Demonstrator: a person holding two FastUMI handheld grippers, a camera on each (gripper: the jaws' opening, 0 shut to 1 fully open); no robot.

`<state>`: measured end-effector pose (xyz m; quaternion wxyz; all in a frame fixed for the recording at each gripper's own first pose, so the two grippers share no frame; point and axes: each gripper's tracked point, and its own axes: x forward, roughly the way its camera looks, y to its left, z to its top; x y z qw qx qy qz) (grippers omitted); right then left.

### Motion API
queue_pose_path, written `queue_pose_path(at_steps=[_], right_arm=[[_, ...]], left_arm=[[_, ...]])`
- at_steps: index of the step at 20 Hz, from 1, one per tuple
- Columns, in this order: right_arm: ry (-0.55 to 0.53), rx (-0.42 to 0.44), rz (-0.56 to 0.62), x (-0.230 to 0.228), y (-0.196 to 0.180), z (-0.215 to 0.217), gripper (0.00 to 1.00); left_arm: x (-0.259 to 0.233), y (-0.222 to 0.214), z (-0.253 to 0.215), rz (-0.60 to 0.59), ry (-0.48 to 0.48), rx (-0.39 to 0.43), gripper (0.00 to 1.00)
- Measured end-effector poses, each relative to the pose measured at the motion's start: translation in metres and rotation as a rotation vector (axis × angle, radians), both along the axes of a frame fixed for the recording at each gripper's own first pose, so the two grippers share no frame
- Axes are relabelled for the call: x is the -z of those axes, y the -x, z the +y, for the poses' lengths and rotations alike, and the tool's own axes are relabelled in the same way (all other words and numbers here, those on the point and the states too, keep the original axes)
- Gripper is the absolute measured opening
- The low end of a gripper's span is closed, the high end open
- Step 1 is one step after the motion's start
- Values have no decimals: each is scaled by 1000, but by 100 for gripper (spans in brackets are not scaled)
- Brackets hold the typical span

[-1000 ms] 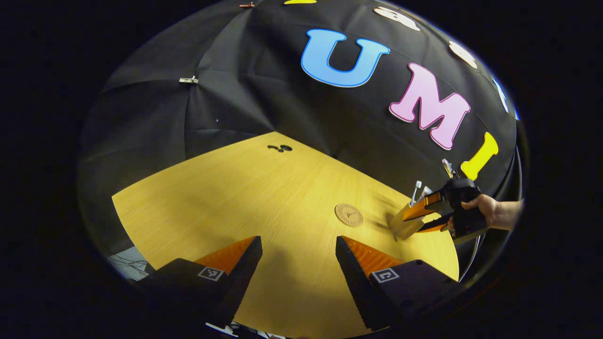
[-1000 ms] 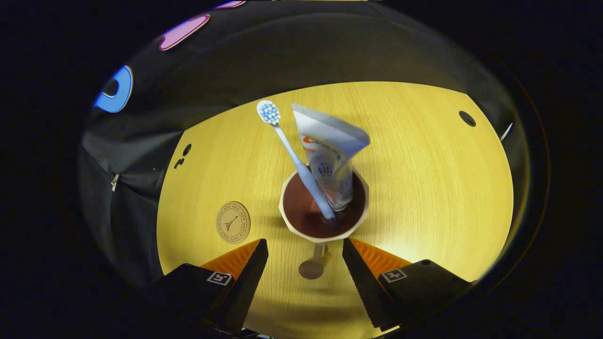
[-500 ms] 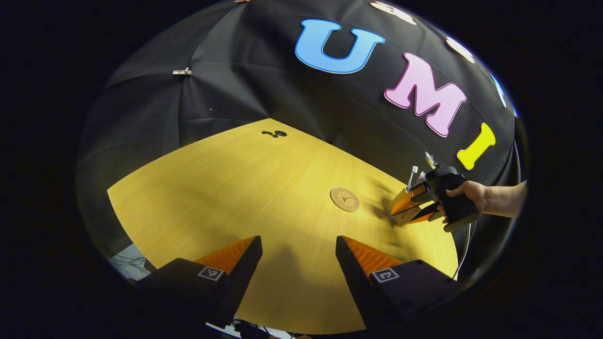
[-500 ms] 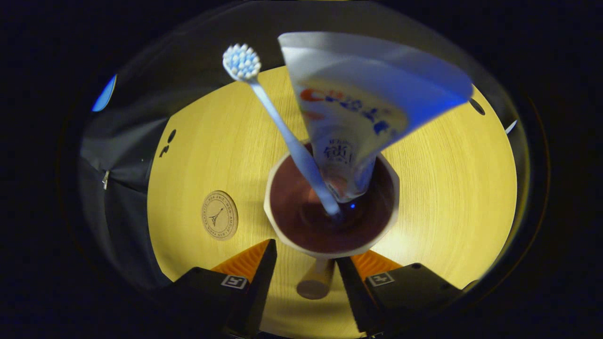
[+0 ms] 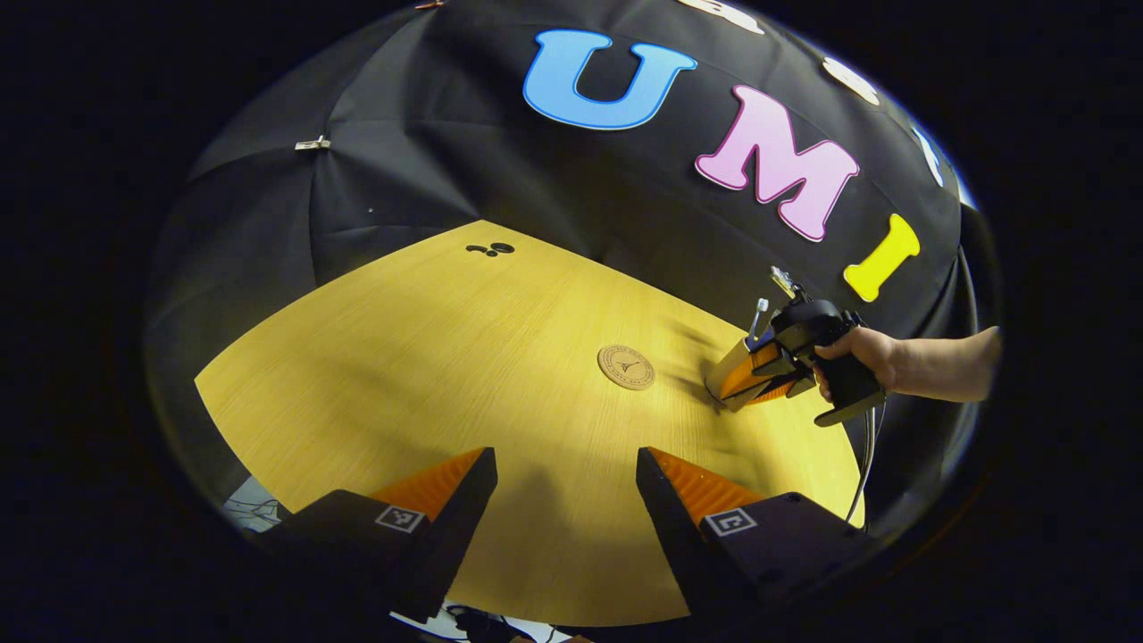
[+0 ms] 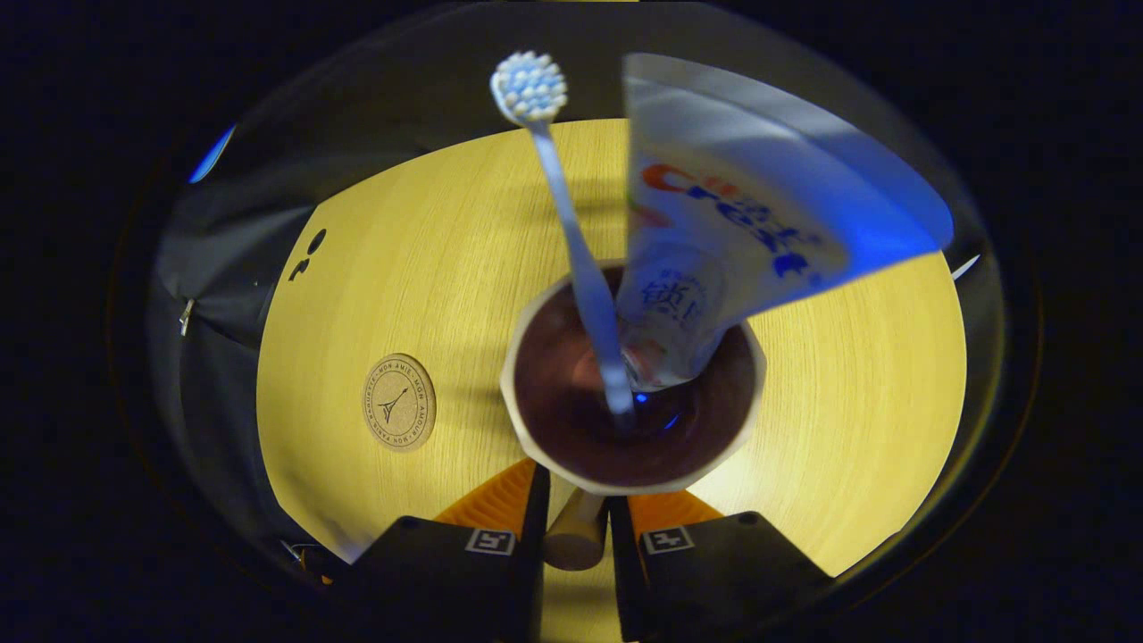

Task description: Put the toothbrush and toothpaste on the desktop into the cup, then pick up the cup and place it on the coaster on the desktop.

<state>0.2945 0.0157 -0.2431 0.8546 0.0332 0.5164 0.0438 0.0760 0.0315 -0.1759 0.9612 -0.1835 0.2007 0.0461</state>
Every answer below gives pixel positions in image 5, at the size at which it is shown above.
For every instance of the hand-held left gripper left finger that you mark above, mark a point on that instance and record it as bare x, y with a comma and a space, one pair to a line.
451, 536

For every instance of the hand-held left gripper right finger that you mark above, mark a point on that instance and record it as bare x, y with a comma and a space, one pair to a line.
679, 536

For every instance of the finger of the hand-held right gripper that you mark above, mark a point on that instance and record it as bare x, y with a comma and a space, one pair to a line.
781, 391
755, 371

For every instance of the beige cup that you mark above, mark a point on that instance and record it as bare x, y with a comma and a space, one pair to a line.
721, 373

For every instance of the light blue toothbrush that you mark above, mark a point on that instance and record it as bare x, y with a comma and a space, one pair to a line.
761, 313

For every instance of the round cork coaster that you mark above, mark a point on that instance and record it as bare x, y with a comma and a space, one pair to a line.
625, 368

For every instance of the wooden desktop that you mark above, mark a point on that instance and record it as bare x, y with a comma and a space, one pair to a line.
446, 357

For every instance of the silver metal clip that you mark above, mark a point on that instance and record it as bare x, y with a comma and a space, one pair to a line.
312, 143

